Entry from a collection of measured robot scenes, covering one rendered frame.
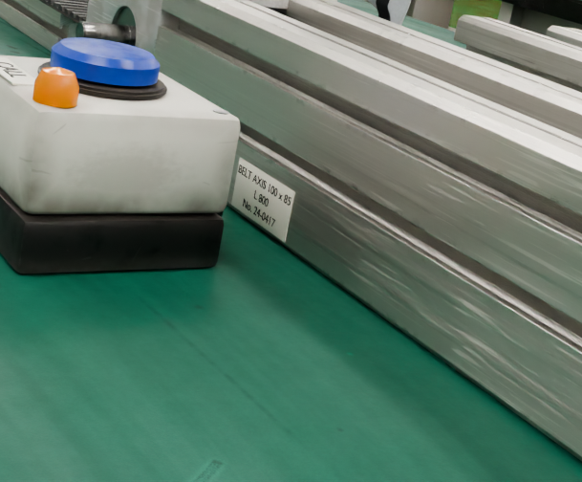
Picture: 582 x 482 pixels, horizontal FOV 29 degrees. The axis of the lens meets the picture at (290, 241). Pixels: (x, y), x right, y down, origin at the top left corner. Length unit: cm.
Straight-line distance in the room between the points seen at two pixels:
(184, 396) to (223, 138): 12
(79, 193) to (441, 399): 14
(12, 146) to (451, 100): 15
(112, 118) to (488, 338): 15
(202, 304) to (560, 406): 13
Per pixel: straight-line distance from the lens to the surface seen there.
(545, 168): 35
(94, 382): 34
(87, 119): 39
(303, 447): 32
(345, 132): 43
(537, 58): 63
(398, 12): 87
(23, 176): 39
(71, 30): 78
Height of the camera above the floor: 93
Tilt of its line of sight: 18 degrees down
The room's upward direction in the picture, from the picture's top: 11 degrees clockwise
